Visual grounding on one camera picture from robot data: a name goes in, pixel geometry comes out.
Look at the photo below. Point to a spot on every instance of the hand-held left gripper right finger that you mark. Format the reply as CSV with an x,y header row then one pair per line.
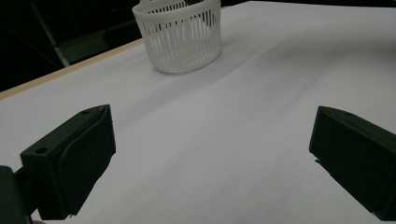
x,y
358,155

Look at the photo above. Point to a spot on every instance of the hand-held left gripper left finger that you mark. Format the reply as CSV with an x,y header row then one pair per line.
x,y
71,161

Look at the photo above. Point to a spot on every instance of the white slotted plastic basket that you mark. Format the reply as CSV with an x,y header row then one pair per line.
x,y
183,56

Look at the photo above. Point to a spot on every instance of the wooden table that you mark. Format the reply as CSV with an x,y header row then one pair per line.
x,y
62,71

